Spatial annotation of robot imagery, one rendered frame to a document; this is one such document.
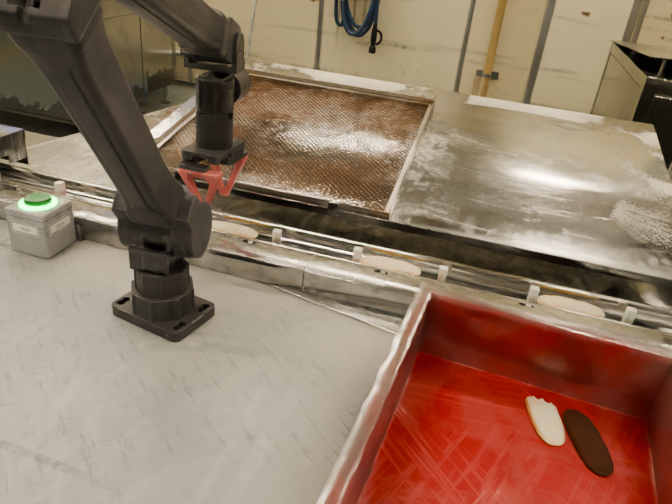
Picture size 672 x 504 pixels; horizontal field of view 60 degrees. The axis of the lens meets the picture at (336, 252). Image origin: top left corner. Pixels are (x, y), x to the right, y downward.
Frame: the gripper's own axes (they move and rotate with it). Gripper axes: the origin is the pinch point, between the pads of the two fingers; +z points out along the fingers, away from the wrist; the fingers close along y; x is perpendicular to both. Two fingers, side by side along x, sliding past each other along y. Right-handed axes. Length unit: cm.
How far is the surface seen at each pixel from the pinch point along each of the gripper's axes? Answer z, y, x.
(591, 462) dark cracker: 9, -28, -59
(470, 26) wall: 1, 371, -16
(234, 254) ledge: 5.2, -7.6, -7.2
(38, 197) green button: 0.6, -11.6, 24.3
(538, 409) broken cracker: 9, -22, -54
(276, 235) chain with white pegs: 4.7, 0.7, -10.9
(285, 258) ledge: 5.1, -5.5, -14.8
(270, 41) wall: 31, 372, 135
